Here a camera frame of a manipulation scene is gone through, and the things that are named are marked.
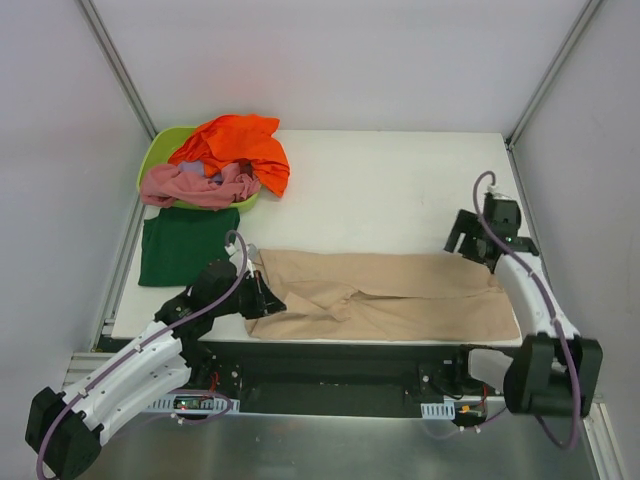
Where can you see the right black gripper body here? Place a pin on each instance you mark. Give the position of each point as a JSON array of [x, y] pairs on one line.
[[470, 239]]

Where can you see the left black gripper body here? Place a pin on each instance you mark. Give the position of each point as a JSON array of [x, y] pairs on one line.
[[258, 295]]

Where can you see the beige t-shirt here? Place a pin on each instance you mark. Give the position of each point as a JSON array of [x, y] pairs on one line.
[[383, 297]]

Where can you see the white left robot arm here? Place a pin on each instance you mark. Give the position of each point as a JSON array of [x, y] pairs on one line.
[[68, 429]]

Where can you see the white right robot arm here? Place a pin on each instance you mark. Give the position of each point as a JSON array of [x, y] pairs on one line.
[[554, 371]]

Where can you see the folded dark green t-shirt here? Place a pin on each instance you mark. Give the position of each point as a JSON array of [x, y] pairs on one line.
[[178, 244]]

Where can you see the pink red t-shirt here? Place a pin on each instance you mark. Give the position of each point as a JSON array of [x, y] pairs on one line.
[[165, 185]]

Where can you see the lavender t-shirt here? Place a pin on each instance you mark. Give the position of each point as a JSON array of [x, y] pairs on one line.
[[201, 169]]

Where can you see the orange t-shirt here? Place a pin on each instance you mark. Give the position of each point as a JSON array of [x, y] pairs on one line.
[[242, 139]]

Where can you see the lime green plastic basket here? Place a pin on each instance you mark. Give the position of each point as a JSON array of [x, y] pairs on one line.
[[162, 147]]

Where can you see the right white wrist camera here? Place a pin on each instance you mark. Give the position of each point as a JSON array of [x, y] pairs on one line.
[[494, 191]]

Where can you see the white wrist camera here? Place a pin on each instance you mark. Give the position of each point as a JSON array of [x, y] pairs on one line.
[[494, 191], [242, 257]]

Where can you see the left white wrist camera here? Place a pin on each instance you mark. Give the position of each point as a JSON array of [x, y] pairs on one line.
[[242, 257]]

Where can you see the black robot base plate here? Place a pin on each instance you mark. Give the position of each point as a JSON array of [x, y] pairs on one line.
[[336, 379]]

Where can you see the right aluminium table rail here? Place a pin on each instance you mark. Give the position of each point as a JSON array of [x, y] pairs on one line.
[[537, 240]]

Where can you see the left white cable duct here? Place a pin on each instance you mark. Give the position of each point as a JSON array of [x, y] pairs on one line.
[[193, 404]]

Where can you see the white cable duct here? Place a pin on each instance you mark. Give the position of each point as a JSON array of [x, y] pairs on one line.
[[444, 411], [193, 404]]

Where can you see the right white cable duct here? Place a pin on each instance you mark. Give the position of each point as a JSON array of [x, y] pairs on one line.
[[444, 411]]

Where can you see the front aluminium cross rail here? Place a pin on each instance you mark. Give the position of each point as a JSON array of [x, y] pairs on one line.
[[82, 364]]

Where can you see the right aluminium frame post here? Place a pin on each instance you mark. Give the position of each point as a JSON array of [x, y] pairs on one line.
[[574, 35]]

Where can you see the aluminium frame post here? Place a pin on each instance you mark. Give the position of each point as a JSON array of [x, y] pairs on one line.
[[106, 44], [574, 35]]

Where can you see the left aluminium frame post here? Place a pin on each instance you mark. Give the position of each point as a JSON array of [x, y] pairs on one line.
[[106, 44]]

